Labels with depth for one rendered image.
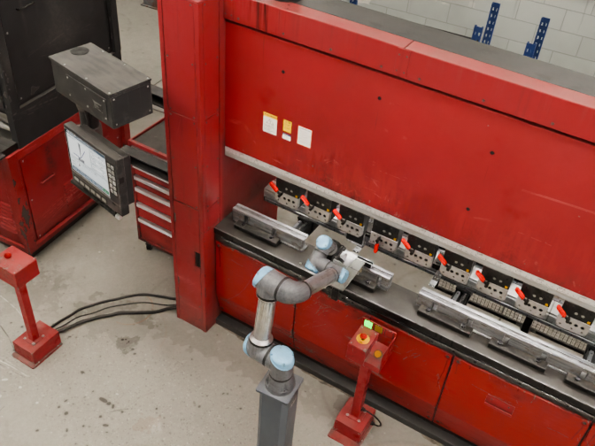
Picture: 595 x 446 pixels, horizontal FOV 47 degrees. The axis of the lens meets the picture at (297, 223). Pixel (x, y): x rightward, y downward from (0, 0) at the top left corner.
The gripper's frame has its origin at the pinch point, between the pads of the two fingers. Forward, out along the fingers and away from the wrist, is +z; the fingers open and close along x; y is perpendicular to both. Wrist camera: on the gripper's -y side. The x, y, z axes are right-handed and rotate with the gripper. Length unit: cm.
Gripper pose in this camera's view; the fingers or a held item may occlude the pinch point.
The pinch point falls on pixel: (337, 260)
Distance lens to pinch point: 371.9
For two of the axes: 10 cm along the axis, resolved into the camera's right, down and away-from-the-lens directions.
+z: 3.0, 2.7, 9.2
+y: 5.0, -8.6, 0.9
